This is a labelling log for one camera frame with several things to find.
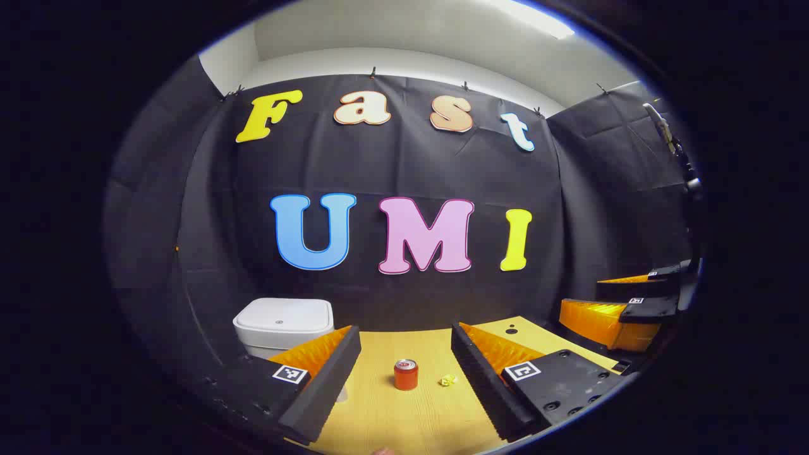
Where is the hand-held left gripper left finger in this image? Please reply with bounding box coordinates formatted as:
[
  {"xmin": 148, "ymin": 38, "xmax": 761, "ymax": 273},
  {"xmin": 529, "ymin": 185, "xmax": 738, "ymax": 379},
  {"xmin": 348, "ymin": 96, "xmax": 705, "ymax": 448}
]
[{"xmin": 186, "ymin": 325, "xmax": 362, "ymax": 445}]

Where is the black backdrop cloth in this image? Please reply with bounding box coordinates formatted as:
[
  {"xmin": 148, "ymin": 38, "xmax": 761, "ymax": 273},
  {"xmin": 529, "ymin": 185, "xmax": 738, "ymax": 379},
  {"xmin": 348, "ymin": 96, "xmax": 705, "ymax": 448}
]
[{"xmin": 104, "ymin": 54, "xmax": 696, "ymax": 405}]

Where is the white and black cable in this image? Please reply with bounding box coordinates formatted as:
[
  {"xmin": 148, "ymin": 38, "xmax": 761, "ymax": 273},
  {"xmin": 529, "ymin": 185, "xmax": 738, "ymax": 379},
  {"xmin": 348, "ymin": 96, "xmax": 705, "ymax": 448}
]
[{"xmin": 643, "ymin": 101, "xmax": 703, "ymax": 200}]

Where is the white desktop garbage bin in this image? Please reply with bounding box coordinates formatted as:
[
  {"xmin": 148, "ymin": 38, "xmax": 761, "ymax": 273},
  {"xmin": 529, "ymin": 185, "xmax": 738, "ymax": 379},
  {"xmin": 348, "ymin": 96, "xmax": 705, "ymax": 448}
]
[{"xmin": 233, "ymin": 298, "xmax": 334, "ymax": 362}]

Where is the red pop can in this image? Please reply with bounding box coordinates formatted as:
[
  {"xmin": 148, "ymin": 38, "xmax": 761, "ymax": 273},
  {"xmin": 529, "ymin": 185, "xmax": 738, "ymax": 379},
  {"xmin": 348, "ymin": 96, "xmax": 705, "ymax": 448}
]
[{"xmin": 394, "ymin": 359, "xmax": 419, "ymax": 391}]

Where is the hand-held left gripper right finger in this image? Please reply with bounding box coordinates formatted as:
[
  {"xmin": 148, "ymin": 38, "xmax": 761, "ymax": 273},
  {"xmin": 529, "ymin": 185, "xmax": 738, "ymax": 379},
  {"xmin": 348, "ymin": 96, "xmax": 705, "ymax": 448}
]
[{"xmin": 451, "ymin": 321, "xmax": 626, "ymax": 442}]

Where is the wooden desktop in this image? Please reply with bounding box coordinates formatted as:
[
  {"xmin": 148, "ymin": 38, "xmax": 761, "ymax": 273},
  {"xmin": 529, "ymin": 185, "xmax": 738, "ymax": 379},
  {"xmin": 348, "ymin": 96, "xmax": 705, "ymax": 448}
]
[{"xmin": 284, "ymin": 316, "xmax": 623, "ymax": 455}]

